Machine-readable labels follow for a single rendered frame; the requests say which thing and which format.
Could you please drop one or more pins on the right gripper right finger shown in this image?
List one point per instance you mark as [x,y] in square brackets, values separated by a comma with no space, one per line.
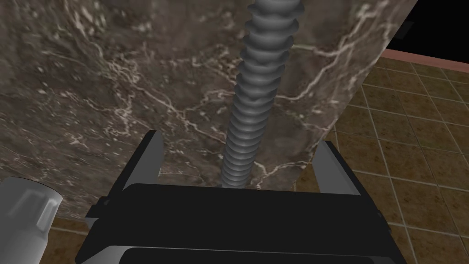
[329,172]

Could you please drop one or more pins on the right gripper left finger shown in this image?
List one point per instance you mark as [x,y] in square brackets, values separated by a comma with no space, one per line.
[152,161]

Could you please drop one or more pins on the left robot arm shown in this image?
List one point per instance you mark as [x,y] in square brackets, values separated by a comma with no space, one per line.
[25,220]

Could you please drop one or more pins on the grey ribbed column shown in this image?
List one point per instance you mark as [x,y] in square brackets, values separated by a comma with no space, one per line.
[256,95]

